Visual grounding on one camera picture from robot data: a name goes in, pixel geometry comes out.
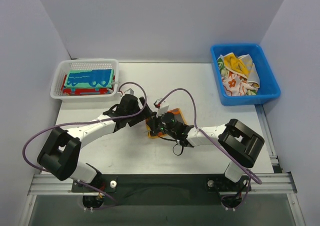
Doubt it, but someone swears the grey orange-edged towel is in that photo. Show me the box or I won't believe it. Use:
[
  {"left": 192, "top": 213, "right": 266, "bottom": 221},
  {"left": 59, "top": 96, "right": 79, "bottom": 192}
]
[{"left": 148, "top": 108, "right": 186, "bottom": 141}]

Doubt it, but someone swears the green teal towel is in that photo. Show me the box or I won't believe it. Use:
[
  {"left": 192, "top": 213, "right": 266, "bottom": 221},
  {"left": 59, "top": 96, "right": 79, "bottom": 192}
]
[{"left": 64, "top": 69, "right": 115, "bottom": 89}]

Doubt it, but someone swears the red blue tiger towel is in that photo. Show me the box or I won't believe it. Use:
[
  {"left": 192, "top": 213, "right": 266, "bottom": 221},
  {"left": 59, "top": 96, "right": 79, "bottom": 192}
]
[{"left": 60, "top": 75, "right": 115, "bottom": 96}]

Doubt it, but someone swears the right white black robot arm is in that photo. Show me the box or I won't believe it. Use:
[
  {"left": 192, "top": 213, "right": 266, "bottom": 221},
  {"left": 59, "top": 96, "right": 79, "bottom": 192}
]
[{"left": 146, "top": 112, "right": 265, "bottom": 184}]

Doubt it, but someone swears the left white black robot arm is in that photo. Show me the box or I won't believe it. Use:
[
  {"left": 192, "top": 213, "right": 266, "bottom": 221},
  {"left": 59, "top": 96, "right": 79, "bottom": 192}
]
[{"left": 37, "top": 94, "right": 156, "bottom": 185}]

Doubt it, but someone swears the white perforated plastic basket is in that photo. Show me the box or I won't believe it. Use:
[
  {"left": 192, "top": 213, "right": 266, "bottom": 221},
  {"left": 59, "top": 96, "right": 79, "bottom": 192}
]
[{"left": 50, "top": 58, "right": 120, "bottom": 102}]

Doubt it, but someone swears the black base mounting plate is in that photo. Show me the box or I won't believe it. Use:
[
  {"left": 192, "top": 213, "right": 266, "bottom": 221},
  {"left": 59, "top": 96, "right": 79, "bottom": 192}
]
[{"left": 71, "top": 174, "right": 251, "bottom": 209}]

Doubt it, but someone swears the white patterned towel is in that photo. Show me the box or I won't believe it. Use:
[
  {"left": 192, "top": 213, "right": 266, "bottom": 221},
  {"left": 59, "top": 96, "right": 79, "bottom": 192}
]
[{"left": 216, "top": 54, "right": 260, "bottom": 96}]

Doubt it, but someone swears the blue plastic bin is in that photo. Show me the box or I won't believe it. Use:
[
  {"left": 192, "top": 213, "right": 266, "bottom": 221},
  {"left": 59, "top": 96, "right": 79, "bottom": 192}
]
[{"left": 210, "top": 43, "right": 281, "bottom": 106}]

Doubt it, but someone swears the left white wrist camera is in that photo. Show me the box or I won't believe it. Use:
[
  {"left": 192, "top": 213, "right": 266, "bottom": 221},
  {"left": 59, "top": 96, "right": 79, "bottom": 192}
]
[{"left": 118, "top": 88, "right": 135, "bottom": 96}]

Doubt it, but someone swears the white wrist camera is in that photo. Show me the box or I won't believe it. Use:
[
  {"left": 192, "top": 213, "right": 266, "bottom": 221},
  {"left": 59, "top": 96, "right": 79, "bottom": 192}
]
[
  {"left": 118, "top": 88, "right": 135, "bottom": 96},
  {"left": 153, "top": 98, "right": 170, "bottom": 118}
]

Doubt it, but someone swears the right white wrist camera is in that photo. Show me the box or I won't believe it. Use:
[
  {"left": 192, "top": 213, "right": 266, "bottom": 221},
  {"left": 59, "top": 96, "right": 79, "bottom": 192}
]
[{"left": 153, "top": 98, "right": 170, "bottom": 118}]

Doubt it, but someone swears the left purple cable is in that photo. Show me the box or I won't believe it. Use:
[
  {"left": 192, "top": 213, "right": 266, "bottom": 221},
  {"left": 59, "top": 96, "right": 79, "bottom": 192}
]
[{"left": 21, "top": 82, "right": 148, "bottom": 209}]

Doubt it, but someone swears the purple cable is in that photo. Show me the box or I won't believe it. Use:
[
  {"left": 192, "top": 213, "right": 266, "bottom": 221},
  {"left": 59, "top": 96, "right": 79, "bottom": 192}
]
[
  {"left": 21, "top": 82, "right": 148, "bottom": 209},
  {"left": 154, "top": 88, "right": 263, "bottom": 209}
]

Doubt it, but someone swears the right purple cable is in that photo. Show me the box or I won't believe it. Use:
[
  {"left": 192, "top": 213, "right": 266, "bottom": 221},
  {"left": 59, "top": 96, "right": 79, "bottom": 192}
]
[{"left": 154, "top": 88, "right": 263, "bottom": 209}]

